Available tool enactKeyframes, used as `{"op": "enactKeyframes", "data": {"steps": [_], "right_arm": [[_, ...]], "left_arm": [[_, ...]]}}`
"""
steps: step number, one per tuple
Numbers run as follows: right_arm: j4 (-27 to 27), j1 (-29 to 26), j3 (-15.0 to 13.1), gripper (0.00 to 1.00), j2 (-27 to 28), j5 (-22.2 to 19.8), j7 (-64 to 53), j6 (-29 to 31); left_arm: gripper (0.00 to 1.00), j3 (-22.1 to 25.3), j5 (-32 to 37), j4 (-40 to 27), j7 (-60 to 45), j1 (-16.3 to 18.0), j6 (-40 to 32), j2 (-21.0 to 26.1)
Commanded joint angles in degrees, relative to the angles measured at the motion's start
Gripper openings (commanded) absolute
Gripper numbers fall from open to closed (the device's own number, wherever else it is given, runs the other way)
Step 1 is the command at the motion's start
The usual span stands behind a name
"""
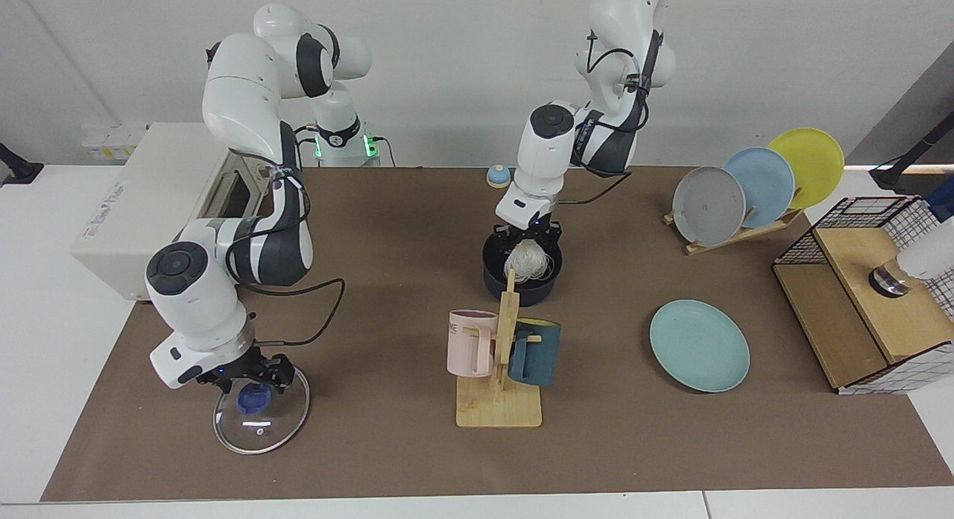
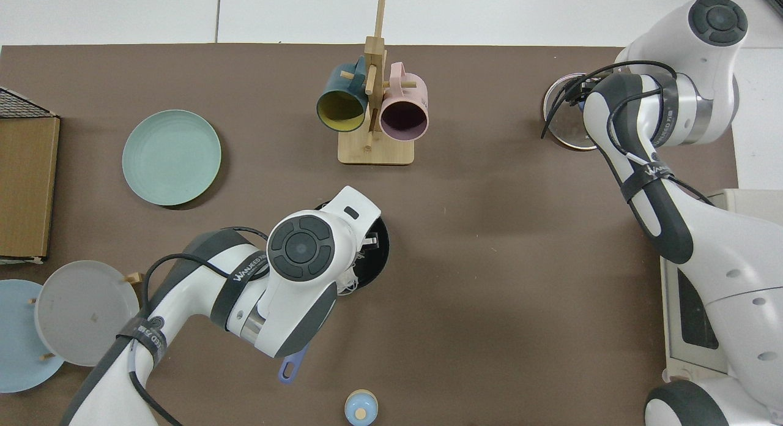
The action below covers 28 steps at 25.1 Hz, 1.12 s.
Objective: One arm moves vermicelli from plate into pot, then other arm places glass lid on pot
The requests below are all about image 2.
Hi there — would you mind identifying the pink cup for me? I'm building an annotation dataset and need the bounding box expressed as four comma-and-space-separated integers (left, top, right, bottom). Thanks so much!
379, 62, 429, 140

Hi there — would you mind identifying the wooden plate rack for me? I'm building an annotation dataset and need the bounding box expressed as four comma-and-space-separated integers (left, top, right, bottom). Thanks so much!
29, 271, 143, 361

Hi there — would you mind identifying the black pot with purple handle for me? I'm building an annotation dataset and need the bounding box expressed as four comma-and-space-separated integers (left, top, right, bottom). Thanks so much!
278, 201, 390, 385

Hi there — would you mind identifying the green round plate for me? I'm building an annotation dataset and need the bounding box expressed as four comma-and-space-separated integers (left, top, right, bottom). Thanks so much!
122, 110, 222, 206

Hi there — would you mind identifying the glass lid with blue knob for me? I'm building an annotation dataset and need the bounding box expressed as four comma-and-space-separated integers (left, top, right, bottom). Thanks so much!
543, 74, 599, 151

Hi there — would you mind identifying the dark teal cup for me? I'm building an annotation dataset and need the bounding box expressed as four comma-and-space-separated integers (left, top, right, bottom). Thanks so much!
316, 56, 369, 133

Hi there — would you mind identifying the grey round plate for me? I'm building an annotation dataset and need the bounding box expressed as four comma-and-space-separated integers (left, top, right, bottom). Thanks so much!
34, 260, 141, 368

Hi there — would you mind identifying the wooden cup stand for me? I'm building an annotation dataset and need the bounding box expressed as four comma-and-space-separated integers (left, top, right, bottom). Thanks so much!
338, 0, 418, 166

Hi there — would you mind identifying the brown table cloth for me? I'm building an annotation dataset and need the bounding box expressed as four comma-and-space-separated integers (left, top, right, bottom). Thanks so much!
0, 43, 735, 426

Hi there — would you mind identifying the pale toaster oven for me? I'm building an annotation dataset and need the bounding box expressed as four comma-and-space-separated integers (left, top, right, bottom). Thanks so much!
659, 189, 783, 384

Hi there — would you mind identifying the wire basket with wooden floor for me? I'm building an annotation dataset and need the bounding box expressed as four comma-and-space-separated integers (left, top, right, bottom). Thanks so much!
0, 86, 62, 264

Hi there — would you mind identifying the light blue round plate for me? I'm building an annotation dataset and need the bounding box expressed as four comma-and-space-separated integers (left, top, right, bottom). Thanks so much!
0, 279, 65, 394

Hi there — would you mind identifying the small blue round thing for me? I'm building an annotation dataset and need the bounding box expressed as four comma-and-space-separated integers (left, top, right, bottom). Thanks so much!
344, 389, 379, 426

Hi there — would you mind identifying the white vermicelli bundle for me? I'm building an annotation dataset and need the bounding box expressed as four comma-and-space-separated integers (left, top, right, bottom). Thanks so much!
336, 230, 377, 295

